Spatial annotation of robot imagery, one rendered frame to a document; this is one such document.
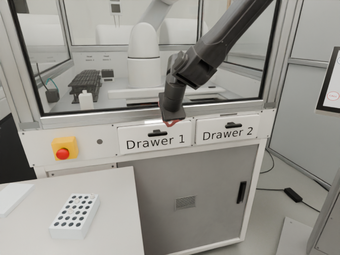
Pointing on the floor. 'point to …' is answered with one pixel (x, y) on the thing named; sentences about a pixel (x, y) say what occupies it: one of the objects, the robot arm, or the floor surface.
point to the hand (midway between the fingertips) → (168, 121)
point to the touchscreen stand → (325, 225)
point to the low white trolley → (133, 228)
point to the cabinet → (186, 193)
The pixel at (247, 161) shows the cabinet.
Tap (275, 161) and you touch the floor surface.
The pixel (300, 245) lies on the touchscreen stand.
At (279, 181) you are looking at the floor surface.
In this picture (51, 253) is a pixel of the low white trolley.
